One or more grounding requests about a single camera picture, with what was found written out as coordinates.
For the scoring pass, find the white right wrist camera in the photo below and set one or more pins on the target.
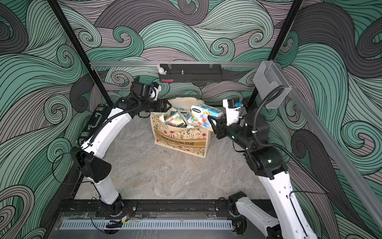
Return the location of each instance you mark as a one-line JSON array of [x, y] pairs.
[[232, 109]]

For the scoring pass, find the white slotted cable duct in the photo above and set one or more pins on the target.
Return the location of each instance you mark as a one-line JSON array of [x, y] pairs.
[[149, 225]]

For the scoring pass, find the floral canvas tote bag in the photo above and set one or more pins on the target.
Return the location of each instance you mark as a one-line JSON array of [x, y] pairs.
[[193, 140]]

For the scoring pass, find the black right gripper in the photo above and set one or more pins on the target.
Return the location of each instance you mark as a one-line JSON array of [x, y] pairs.
[[221, 128]]

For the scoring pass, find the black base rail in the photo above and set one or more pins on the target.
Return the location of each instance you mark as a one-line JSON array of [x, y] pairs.
[[140, 207]]

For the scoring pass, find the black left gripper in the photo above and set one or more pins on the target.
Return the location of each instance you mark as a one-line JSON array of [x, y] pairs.
[[163, 109]]

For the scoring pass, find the elephant print tissue pack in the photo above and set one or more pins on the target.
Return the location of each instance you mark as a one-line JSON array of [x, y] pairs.
[[200, 112], [176, 119], [183, 111]]

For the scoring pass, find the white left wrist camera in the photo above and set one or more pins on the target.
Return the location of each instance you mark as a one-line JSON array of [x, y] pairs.
[[155, 89]]

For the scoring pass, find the black wall shelf tray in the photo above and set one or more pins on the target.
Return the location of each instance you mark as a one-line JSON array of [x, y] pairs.
[[192, 73]]

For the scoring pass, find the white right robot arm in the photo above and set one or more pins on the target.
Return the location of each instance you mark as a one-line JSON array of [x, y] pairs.
[[266, 161]]

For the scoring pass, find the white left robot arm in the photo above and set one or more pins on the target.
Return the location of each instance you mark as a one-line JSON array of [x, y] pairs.
[[88, 158]]

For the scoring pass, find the clear acrylic wall holder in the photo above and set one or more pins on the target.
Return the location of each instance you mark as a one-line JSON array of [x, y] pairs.
[[269, 76]]

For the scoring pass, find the pink item on shelf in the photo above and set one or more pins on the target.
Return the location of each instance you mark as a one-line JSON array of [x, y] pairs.
[[167, 81]]

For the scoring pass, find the black carrying case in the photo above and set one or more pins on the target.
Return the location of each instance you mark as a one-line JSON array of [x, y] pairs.
[[92, 122]]

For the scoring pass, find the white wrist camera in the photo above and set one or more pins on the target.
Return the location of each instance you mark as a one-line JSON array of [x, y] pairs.
[[155, 89], [232, 109]]

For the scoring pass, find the white rabbit figurine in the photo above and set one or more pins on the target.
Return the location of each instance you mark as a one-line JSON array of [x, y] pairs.
[[161, 70]]

